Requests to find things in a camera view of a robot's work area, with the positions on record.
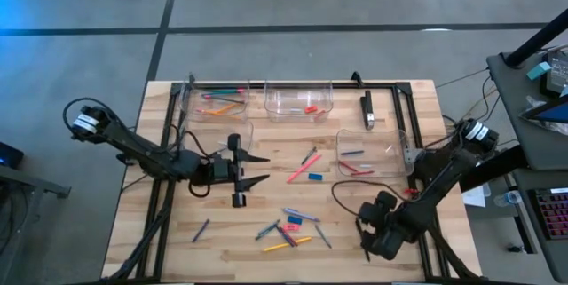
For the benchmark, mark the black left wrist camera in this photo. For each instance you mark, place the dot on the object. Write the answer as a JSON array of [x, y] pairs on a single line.
[[221, 171]]

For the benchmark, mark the black electronic device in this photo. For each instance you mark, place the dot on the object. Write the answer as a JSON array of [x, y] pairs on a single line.
[[558, 76]]

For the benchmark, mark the pink eraser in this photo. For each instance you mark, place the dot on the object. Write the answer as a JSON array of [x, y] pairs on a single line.
[[291, 227]]

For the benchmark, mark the clear plastic bag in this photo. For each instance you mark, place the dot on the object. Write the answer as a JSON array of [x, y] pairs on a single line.
[[557, 128]]

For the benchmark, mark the short dark blue pen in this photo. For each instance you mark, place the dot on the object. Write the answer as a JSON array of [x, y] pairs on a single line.
[[200, 230]]

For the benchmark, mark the yellow pencil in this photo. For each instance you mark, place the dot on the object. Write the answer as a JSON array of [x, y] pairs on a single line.
[[288, 244]]

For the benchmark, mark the teal box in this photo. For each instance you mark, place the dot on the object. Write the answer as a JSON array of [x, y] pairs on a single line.
[[538, 71]]

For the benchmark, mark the white paper sheet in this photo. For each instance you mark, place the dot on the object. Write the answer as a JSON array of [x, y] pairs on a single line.
[[475, 196]]

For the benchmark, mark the backlit black keyboard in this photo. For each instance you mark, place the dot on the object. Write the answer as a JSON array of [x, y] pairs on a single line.
[[554, 214]]

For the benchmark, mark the clear plastic bin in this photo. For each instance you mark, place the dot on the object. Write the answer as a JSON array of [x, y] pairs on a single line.
[[242, 127], [284, 98], [381, 160], [191, 107]]

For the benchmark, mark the grey desk with keyboard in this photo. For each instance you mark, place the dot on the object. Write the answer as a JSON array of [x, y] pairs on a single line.
[[559, 258]]

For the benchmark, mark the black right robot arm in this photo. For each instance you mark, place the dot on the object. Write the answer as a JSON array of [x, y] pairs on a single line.
[[444, 178]]

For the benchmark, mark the grey desk with teal box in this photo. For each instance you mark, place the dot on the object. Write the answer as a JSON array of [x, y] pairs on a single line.
[[539, 152]]

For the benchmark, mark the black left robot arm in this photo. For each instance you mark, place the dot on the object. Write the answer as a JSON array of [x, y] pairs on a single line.
[[137, 152]]

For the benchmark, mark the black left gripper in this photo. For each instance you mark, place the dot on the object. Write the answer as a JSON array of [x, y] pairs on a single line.
[[237, 143]]

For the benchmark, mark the black spring clamp silver jaw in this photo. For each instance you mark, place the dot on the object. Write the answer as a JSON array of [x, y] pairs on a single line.
[[367, 107]]

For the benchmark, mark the black computer tower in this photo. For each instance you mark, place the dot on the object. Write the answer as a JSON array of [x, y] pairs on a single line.
[[10, 156]]

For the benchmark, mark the lavender pen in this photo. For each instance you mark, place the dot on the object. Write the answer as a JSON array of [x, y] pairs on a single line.
[[302, 214]]

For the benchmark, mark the grey metal stand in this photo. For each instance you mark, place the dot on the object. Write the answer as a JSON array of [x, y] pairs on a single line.
[[26, 183]]

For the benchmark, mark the orange pencil with pink eraser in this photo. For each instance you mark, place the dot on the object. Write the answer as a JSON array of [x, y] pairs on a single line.
[[227, 108], [208, 111]]

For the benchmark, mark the small red tag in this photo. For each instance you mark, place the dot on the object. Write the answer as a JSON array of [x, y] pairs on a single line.
[[408, 191]]

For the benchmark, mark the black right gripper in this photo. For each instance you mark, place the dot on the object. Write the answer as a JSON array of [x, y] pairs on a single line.
[[386, 240]]

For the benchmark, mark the small black caster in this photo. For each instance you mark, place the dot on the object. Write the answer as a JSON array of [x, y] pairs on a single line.
[[515, 248]]

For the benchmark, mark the black crossbar beam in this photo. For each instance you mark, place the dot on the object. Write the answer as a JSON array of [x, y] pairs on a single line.
[[497, 165]]

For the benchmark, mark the clear water bottle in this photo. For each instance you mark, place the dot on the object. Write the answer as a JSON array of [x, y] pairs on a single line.
[[508, 198]]

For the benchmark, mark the grey pen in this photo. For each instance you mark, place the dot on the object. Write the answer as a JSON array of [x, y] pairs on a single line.
[[323, 236]]

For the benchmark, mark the green pencil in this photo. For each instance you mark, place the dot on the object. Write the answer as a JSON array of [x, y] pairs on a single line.
[[267, 230]]

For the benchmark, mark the orange eraser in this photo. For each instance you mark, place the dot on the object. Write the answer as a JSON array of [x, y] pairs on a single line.
[[311, 109]]

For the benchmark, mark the black diagonal pole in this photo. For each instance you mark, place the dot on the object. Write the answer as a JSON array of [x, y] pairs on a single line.
[[537, 38]]

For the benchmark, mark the dark green pen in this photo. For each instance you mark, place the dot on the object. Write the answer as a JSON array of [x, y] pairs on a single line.
[[309, 155]]

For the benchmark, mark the grey metal bracket plate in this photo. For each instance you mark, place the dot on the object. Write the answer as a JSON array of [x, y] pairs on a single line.
[[412, 156]]

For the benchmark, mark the red crayon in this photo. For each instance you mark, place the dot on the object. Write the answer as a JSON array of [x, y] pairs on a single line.
[[362, 172], [294, 242], [348, 166]]

